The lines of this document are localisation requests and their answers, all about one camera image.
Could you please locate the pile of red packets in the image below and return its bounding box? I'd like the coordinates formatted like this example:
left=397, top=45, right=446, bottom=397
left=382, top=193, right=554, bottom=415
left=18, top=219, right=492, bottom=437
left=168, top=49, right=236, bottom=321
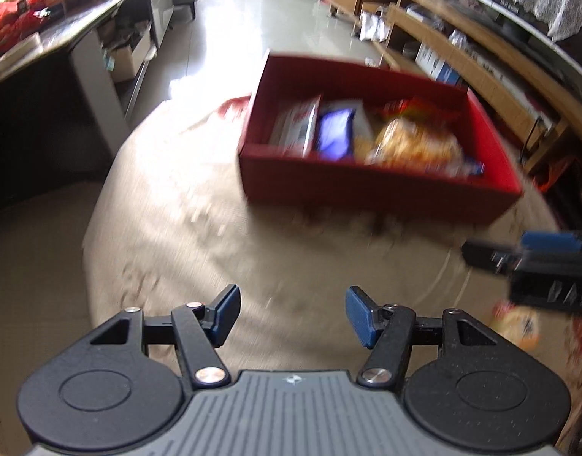
left=0, top=1, right=41, bottom=51

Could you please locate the white plastic bag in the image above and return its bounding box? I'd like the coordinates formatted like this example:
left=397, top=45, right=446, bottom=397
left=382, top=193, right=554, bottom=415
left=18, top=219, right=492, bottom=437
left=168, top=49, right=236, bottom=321
left=359, top=6, right=392, bottom=42

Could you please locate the white wafer packet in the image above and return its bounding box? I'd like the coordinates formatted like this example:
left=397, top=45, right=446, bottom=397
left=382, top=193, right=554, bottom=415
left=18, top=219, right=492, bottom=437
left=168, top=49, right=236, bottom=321
left=271, top=96, right=321, bottom=157

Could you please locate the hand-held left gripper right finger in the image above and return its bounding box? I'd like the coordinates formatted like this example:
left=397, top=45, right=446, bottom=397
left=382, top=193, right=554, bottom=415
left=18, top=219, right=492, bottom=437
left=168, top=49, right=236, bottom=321
left=345, top=285, right=503, bottom=388

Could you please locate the red cardboard box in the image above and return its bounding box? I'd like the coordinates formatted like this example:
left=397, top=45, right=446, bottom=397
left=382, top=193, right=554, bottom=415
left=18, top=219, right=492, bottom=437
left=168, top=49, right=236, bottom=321
left=238, top=50, right=524, bottom=227

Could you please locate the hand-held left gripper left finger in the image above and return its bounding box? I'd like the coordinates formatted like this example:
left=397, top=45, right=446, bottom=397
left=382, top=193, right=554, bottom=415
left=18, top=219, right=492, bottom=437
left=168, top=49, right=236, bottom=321
left=89, top=284, right=241, bottom=388

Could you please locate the red snack packet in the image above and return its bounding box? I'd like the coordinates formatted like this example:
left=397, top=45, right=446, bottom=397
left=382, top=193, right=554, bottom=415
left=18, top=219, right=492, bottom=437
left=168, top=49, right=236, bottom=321
left=219, top=96, right=252, bottom=120

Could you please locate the brown cardboard box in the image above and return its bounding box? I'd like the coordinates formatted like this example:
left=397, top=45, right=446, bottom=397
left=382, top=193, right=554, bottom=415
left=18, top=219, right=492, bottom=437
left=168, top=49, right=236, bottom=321
left=107, top=32, right=152, bottom=84

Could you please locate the black cable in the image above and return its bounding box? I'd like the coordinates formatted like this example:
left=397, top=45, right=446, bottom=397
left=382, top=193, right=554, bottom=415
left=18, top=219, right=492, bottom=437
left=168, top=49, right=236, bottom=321
left=523, top=118, right=547, bottom=163

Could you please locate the orange snack bag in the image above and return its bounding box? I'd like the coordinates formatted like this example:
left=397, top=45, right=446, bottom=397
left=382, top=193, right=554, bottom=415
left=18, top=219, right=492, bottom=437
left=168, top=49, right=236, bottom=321
left=489, top=301, right=541, bottom=350

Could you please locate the orange plastic bag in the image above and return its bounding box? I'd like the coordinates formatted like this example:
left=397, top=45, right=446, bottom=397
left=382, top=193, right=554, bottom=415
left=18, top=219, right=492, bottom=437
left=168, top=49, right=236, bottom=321
left=537, top=160, right=577, bottom=192

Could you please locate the wooden media cabinet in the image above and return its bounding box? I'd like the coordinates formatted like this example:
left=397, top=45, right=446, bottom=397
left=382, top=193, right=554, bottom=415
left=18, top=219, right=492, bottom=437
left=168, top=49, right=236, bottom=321
left=326, top=0, right=582, bottom=177

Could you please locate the yellow snack bag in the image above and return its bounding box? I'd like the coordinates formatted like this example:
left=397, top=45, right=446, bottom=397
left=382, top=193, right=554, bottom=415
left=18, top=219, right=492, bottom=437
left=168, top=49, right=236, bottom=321
left=366, top=116, right=465, bottom=177

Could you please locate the dark desk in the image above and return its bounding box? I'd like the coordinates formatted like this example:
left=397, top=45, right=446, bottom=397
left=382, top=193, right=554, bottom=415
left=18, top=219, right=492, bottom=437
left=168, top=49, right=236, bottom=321
left=0, top=0, right=174, bottom=248

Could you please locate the silver media player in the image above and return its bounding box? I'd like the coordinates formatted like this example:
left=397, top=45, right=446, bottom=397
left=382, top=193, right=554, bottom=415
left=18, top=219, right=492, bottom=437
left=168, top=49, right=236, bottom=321
left=464, top=46, right=544, bottom=116

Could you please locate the floral beige tablecloth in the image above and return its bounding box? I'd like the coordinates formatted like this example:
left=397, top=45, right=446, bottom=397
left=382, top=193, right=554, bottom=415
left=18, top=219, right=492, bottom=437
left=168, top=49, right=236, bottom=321
left=82, top=97, right=582, bottom=456

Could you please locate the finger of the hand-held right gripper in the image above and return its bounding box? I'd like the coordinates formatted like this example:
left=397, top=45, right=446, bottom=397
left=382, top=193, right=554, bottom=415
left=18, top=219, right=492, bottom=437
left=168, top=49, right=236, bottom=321
left=521, top=230, right=582, bottom=253
left=462, top=241, right=530, bottom=277

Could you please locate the blue white carton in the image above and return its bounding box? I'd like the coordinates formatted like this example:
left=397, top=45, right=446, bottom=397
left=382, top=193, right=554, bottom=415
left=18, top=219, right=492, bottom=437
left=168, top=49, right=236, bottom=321
left=414, top=40, right=463, bottom=84

